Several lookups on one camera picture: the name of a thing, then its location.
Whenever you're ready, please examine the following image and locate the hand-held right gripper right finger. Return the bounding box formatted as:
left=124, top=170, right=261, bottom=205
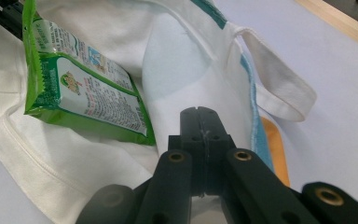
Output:
left=199, top=106, right=322, bottom=224

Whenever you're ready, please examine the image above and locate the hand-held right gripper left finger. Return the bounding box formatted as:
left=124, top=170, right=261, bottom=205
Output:
left=143, top=106, right=208, bottom=224

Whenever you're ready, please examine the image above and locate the cream canvas tote bag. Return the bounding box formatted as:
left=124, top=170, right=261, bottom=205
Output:
left=0, top=0, right=319, bottom=224

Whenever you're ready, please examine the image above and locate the green snack packet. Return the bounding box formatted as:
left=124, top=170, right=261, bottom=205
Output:
left=21, top=0, right=157, bottom=147

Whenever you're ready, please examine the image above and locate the wooden table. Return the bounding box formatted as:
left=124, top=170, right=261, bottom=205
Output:
left=293, top=0, right=358, bottom=56

